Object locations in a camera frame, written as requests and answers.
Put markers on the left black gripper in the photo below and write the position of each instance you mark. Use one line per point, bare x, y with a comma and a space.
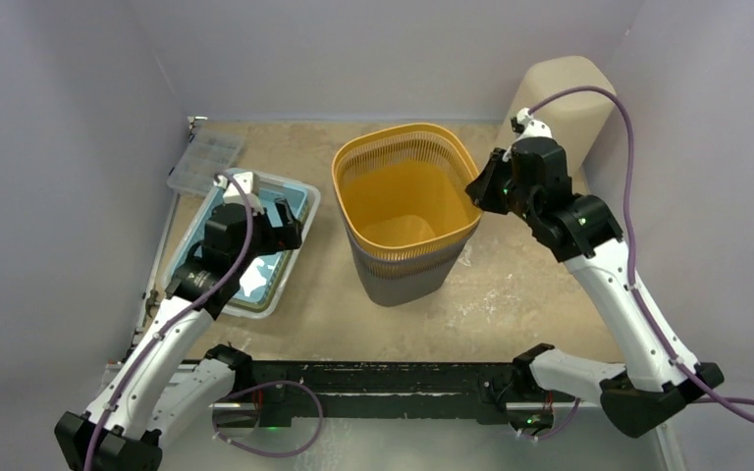
283, 236

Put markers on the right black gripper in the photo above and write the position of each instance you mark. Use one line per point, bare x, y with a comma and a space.
495, 183

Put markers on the white plastic tray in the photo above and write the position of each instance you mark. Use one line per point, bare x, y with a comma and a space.
286, 273

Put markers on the yellow mesh basket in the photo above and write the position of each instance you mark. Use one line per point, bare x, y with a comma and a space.
401, 192

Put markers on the beige plastic bin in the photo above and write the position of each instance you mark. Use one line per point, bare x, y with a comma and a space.
575, 120

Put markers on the grey mesh basket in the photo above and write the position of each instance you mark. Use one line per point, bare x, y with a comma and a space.
392, 283

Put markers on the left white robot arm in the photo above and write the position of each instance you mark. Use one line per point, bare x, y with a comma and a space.
129, 424

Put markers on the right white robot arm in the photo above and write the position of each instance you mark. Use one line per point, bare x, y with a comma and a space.
658, 376

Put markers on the clear compartment organizer box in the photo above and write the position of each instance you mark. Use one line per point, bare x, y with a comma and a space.
208, 153

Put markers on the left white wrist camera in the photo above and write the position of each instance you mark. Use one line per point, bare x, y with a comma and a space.
240, 188

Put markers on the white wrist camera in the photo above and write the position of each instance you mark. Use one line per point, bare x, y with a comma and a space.
240, 188
525, 126

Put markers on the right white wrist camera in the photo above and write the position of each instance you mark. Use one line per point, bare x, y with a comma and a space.
525, 126

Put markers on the aluminium frame rail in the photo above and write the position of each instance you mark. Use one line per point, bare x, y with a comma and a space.
211, 380

